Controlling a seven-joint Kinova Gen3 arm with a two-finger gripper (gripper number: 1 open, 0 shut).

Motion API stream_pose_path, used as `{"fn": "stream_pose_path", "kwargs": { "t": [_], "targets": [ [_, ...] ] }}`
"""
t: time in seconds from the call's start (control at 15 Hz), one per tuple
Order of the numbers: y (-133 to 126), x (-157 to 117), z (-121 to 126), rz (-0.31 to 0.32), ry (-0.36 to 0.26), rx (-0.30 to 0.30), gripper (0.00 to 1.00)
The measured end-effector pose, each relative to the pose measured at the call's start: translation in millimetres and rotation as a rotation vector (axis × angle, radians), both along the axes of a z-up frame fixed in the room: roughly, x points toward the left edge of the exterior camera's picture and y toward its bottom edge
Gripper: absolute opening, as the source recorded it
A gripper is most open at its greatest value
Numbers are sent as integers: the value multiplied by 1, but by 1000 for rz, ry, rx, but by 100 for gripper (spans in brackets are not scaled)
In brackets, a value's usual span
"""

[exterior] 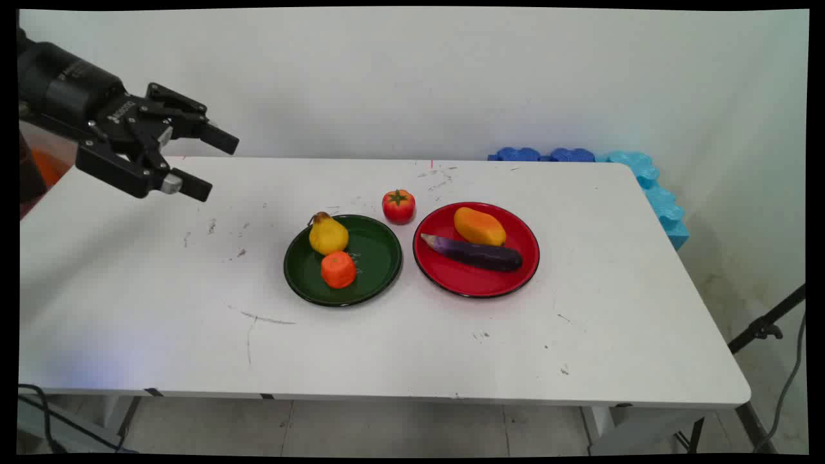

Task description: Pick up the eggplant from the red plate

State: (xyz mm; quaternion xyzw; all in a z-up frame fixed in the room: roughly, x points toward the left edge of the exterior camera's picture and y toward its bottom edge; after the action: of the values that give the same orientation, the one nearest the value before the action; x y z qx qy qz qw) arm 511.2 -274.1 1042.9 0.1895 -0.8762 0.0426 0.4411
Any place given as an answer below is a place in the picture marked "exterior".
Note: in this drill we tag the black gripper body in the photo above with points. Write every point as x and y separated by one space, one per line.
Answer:
71 90

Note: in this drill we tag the dark blue foam piece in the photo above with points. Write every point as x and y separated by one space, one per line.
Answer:
572 155
519 154

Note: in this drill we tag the black tripod stand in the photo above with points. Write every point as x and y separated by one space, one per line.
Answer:
764 325

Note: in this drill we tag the black metal table leg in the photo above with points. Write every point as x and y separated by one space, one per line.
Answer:
127 419

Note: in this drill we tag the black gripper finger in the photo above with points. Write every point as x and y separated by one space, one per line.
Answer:
193 129
129 171

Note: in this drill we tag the yellow toy pear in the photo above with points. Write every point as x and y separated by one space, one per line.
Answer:
327 236

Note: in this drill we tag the orange toy fruit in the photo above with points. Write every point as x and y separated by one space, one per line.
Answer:
338 269

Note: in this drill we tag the black table leg frame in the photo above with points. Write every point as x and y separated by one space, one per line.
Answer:
747 422

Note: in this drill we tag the orange object behind table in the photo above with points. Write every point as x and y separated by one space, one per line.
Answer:
46 166

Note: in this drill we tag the light blue foam piece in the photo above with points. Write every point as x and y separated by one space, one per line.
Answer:
664 206

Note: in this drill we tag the red round plate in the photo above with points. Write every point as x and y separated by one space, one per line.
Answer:
477 280

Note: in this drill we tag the red toy tomato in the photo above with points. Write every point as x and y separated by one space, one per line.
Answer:
398 206

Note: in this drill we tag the dark green round plate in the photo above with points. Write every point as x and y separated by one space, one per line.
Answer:
377 258

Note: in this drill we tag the orange yellow toy mango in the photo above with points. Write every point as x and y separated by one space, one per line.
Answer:
478 226

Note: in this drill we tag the purple toy eggplant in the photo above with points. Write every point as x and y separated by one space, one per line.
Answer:
474 253

